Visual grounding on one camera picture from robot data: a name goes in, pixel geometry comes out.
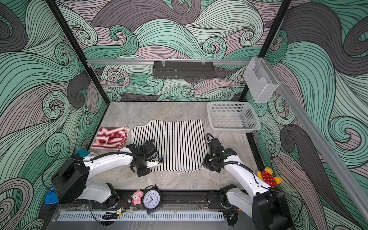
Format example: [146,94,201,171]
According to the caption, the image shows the black white striped tank top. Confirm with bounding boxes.
[131,119,207,173]

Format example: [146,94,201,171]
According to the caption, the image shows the red white striped tank top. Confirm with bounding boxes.
[91,127,129,150]

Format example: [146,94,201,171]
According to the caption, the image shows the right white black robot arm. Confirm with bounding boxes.
[202,133,293,230]

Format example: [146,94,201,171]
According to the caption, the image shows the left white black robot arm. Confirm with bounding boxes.
[51,139,163,208]

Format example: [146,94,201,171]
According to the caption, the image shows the white plastic laundry basket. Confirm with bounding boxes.
[207,101,261,133]

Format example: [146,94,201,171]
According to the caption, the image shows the pink plush toy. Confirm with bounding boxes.
[131,189,143,205]

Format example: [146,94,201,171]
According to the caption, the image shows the black round alarm clock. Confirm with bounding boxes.
[141,185,163,215]

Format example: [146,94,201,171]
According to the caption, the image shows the yellow plush toy red shirt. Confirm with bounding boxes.
[255,167,282,188]

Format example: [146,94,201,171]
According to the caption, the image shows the teal lid white cup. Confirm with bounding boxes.
[74,149,90,158]

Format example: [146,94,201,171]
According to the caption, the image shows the blue yellow plastic toy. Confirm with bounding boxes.
[44,188,58,205]

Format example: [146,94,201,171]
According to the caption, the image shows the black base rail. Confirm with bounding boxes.
[77,189,248,210]

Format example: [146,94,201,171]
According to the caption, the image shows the white slotted cable duct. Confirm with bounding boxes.
[57,211,225,222]

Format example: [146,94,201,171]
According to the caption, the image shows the black wall shelf tray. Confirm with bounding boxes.
[152,62,215,80]

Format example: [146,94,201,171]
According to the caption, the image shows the clear acrylic wall holder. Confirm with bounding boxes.
[243,57,279,104]

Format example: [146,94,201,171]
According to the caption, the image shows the aluminium back wall rail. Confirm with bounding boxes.
[86,58,250,66]

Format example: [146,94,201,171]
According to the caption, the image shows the aluminium wall rail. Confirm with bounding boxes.
[86,58,250,66]
[263,59,368,220]

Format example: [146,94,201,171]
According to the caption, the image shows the aluminium right wall rail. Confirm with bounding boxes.
[263,59,368,220]

